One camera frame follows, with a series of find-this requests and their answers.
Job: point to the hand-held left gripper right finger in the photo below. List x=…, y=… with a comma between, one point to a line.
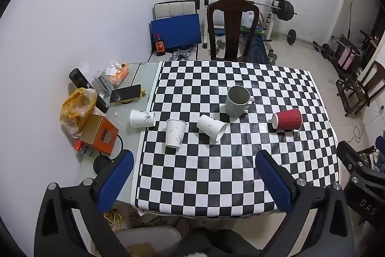
x=275, y=181

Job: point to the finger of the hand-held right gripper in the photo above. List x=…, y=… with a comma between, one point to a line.
x=349, y=153

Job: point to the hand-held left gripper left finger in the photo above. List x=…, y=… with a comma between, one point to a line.
x=115, y=181

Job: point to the red ribbed paper cup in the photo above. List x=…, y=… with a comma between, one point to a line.
x=288, y=120

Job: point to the white printed paper cup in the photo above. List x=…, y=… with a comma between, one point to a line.
x=175, y=133
x=209, y=126
x=141, y=118

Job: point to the black round disc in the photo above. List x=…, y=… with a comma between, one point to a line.
x=100, y=163

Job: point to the blue cloth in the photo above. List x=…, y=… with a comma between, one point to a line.
x=380, y=145

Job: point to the small red box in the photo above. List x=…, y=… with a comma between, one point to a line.
x=82, y=148

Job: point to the black white checkered tablecloth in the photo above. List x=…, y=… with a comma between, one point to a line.
x=228, y=160

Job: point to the orange cardboard box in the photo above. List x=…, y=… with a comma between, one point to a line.
x=97, y=133

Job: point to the grey seat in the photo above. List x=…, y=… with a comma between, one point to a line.
x=144, y=237

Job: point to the dark wooden armchair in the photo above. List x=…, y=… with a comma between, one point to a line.
x=361, y=88

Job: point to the brown cardboard piece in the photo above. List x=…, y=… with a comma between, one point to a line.
x=141, y=250

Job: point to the small black bottle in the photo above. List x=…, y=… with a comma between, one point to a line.
x=102, y=103

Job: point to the white ceramic mug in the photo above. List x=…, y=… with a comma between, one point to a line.
x=235, y=108

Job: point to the yellow plastic bag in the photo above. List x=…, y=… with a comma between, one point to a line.
x=75, y=106

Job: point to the black smartphone yellow case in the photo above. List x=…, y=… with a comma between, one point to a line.
x=124, y=93

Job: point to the clear plastic box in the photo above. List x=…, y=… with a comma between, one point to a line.
x=101, y=83

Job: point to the black exercise machine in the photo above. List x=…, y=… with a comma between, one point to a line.
x=349, y=52

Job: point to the black dumbbell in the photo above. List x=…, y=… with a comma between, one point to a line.
x=323, y=50

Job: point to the orange tissue pack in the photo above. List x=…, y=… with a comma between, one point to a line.
x=118, y=75

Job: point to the black cylindrical can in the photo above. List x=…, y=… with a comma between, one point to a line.
x=78, y=78

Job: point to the silver dumbbell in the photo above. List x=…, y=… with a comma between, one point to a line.
x=272, y=58
x=221, y=47

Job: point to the small black barbell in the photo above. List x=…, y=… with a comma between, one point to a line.
x=291, y=36

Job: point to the dark bottle red label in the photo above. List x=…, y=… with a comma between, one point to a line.
x=160, y=46

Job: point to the dark wooden chair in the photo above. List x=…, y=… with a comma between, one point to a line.
x=231, y=34

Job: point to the blue flat board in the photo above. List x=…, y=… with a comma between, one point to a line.
x=177, y=32

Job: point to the white barbell rack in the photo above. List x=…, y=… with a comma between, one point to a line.
x=207, y=4

